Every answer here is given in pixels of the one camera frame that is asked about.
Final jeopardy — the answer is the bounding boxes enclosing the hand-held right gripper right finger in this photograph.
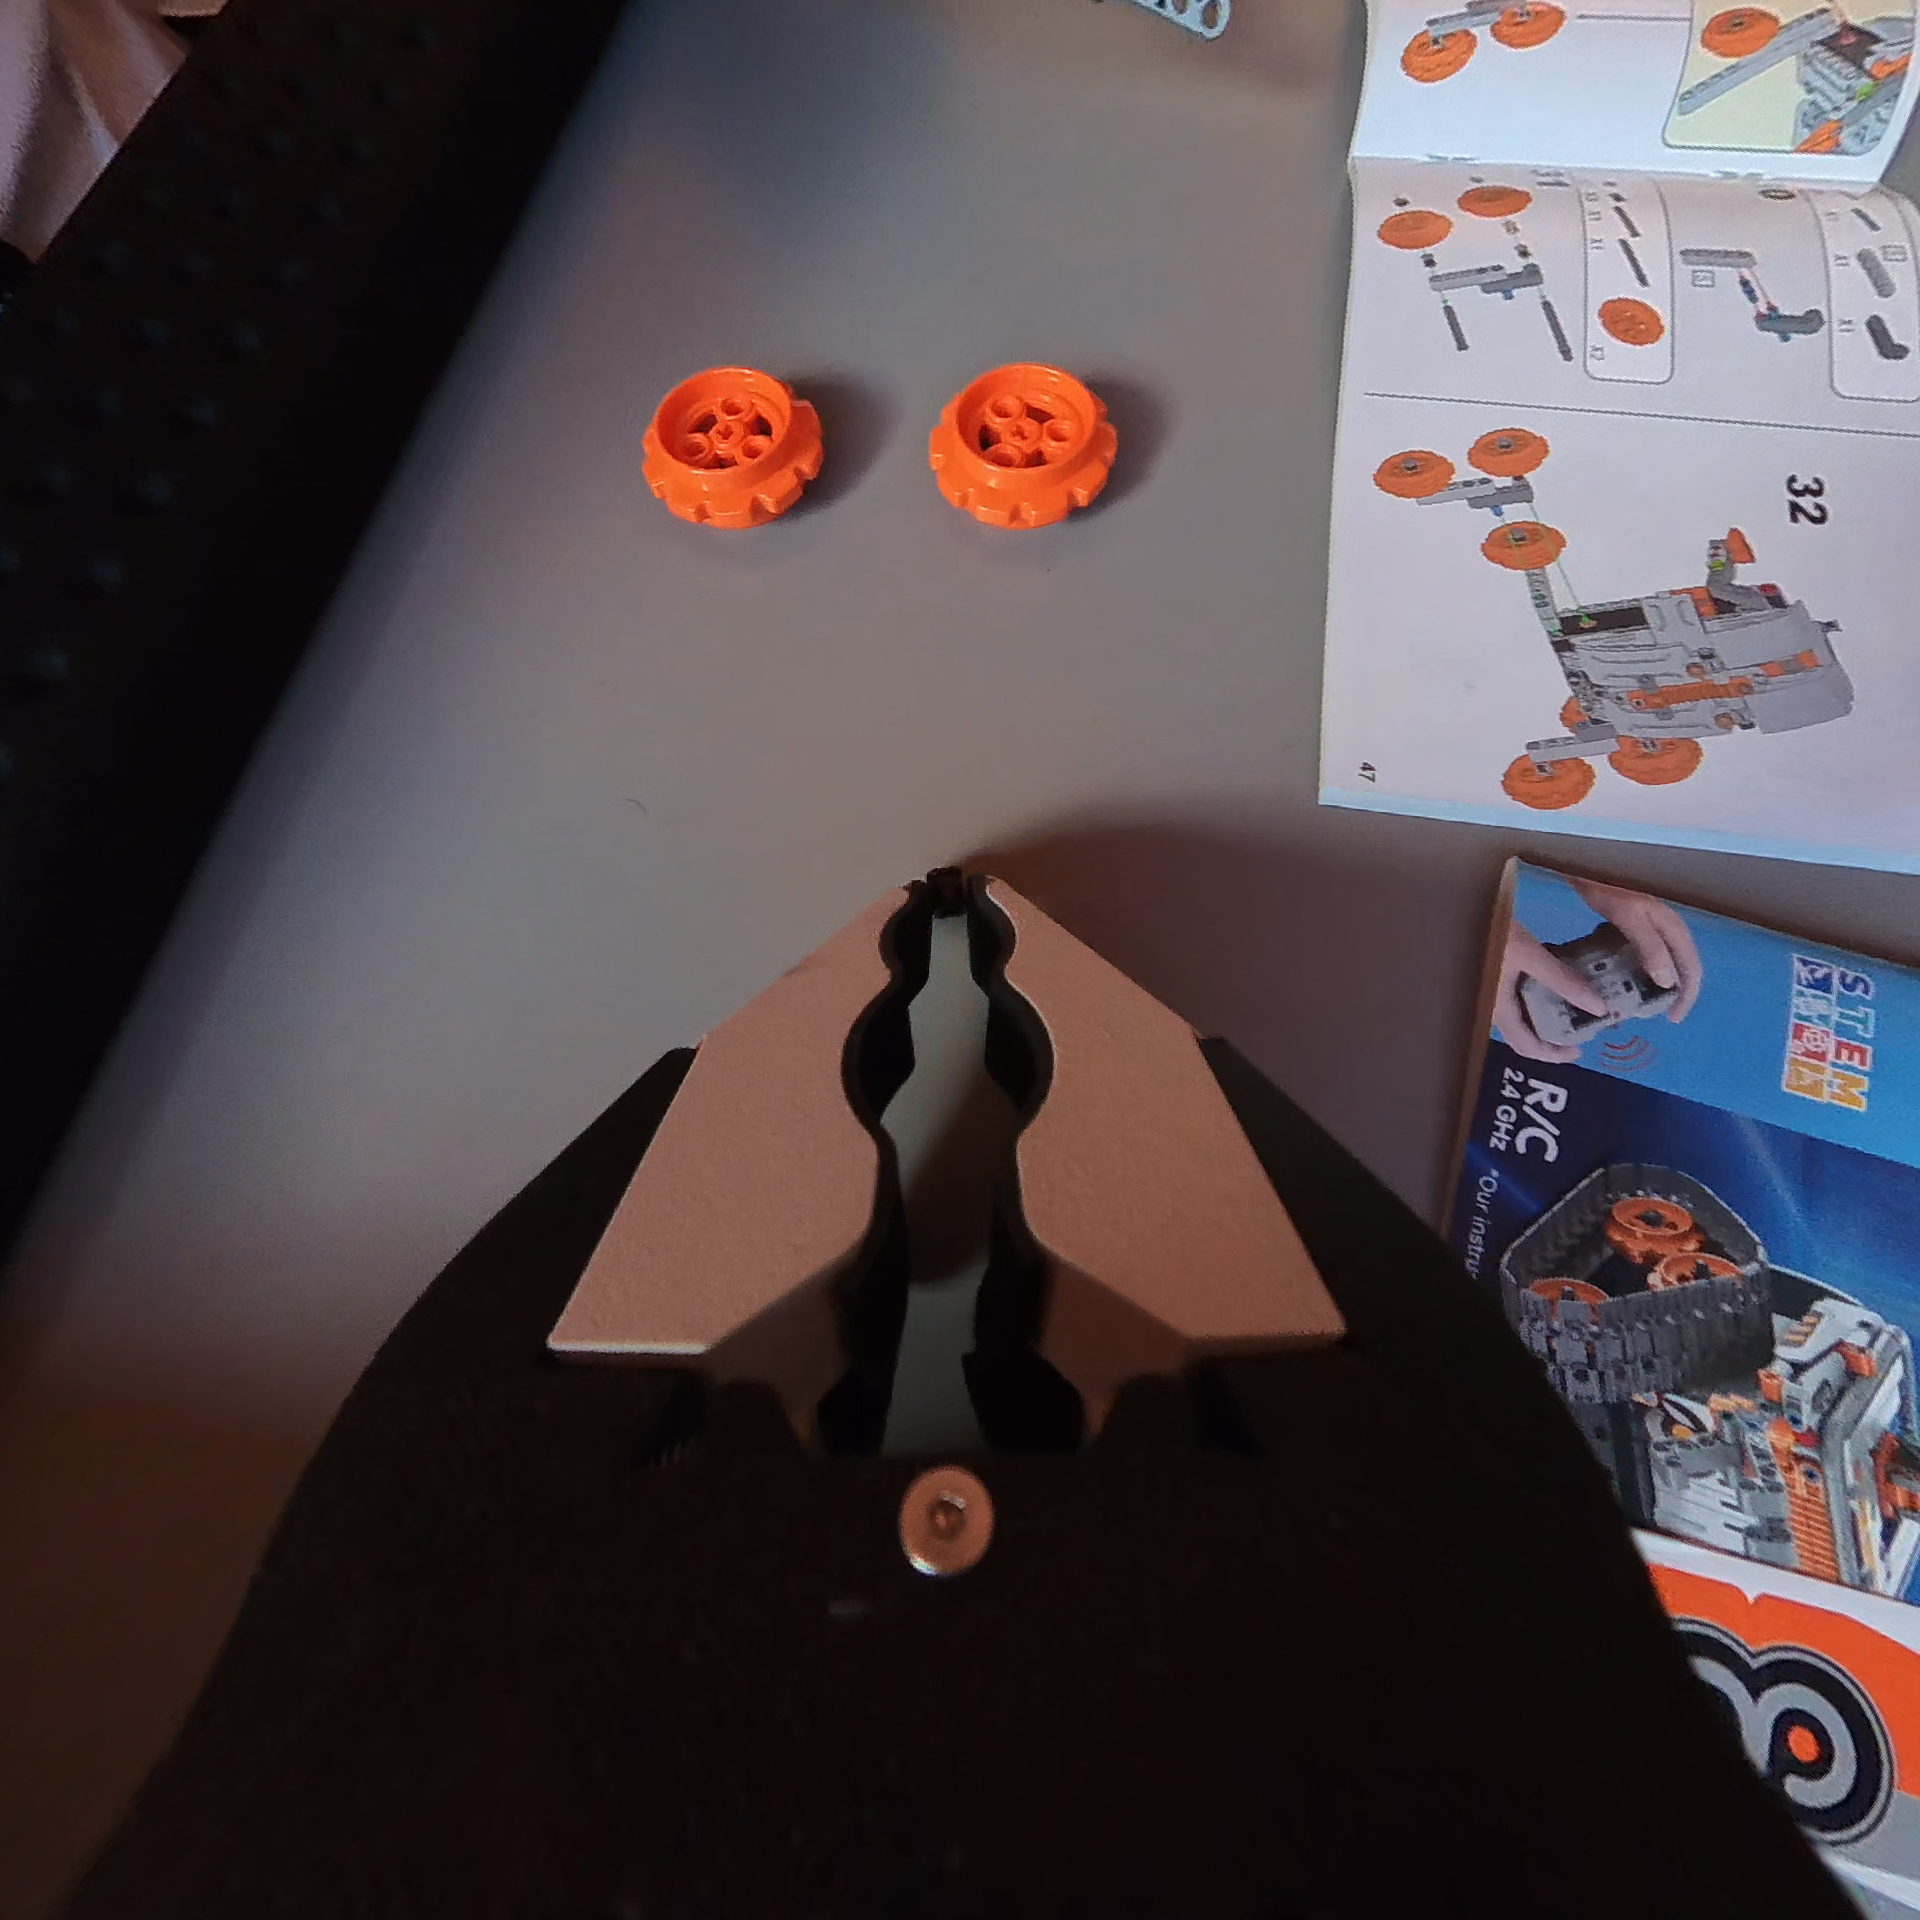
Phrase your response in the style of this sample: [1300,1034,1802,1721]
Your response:
[956,870,1344,1442]

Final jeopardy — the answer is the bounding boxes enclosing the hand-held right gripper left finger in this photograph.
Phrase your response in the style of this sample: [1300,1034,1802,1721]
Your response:
[548,870,967,1442]

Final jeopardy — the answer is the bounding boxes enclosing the orange toy wheel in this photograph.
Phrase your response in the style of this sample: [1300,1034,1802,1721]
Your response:
[639,367,824,535]
[929,365,1120,540]

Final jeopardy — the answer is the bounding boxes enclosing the instruction booklet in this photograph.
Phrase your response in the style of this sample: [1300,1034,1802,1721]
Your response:
[1320,0,1920,881]

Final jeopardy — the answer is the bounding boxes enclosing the grey desk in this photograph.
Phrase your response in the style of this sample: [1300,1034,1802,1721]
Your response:
[0,0,1920,1682]

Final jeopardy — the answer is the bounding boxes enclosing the blue cover booklet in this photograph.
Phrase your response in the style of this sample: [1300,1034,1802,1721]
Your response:
[1449,857,1920,1608]

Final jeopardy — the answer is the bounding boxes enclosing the white folded leaflet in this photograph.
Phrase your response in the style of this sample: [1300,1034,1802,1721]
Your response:
[1636,1531,1920,1920]

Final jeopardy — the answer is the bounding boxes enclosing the person's white shirt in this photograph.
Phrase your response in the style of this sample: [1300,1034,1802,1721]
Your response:
[0,0,158,262]

